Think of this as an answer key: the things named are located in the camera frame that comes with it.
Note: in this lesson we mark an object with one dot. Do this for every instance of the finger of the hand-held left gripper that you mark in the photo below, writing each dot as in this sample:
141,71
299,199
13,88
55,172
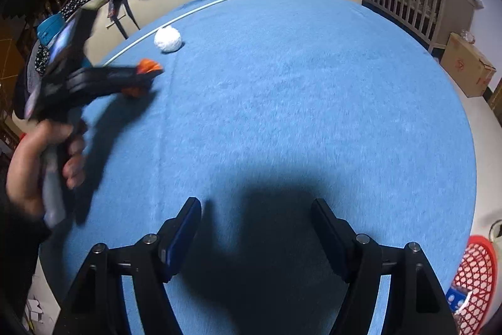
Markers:
106,87
113,73

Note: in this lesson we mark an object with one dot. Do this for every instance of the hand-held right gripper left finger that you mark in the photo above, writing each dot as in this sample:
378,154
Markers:
182,237

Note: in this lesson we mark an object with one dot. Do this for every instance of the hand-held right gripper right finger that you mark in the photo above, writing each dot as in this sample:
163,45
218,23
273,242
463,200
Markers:
329,237

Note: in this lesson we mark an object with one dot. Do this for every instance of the blue white toothpaste box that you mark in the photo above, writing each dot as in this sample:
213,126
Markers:
457,297

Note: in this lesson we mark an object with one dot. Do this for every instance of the red plastic basket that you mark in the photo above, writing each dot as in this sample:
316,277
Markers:
476,272

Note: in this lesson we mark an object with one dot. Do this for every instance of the person's left forearm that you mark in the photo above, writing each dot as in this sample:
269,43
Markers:
19,244

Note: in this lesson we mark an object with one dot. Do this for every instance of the person's left hand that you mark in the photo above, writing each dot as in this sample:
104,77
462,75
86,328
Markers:
27,170

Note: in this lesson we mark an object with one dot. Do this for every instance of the white fluffy ball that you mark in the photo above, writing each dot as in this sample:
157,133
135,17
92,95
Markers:
168,40

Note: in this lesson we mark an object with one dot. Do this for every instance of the black polka dot garment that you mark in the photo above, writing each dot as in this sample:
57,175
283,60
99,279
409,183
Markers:
84,1

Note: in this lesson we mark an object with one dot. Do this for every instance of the thin white rod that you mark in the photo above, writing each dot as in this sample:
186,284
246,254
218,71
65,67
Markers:
196,10

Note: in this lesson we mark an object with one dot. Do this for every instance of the blue tablecloth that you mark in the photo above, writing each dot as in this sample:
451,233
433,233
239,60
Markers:
294,103

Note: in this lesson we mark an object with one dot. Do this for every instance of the white cardboard scraps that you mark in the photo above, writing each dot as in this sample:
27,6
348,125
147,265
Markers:
39,313

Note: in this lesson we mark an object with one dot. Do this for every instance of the brown cardboard box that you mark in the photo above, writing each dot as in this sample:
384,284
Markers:
466,68

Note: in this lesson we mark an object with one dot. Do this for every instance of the clear plastic bag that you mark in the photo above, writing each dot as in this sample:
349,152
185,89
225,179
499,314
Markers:
467,36

